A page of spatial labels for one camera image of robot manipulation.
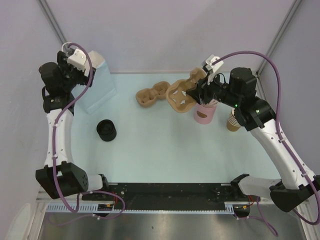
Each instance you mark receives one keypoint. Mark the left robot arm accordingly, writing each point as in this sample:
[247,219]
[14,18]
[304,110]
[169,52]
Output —
[59,79]

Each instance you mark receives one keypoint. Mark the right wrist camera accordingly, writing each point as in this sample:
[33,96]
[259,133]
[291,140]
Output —
[211,66]

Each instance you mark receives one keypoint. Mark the light blue paper bag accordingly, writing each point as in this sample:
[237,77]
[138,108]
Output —
[103,87]

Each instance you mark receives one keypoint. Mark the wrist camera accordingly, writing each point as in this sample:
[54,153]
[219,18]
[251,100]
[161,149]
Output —
[211,66]
[77,59]

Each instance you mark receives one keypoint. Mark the stacked brown pulp carriers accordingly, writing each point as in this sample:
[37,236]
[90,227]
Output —
[149,96]

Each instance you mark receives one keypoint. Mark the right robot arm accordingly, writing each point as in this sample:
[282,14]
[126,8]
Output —
[255,114]

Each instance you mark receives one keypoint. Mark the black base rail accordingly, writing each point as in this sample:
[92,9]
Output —
[176,196]

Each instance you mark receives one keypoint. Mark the brown pulp cup carrier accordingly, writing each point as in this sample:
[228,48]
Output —
[176,94]

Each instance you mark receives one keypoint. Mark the stack of paper cups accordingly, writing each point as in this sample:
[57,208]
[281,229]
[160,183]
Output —
[232,123]

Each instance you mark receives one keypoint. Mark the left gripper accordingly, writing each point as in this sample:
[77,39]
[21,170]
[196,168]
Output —
[63,65]

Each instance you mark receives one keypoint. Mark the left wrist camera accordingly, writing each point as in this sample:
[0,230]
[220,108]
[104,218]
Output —
[77,59]

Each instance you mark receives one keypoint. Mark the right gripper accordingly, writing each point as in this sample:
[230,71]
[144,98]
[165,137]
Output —
[201,87]

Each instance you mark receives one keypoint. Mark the stack of black lids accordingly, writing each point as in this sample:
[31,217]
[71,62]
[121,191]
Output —
[106,130]

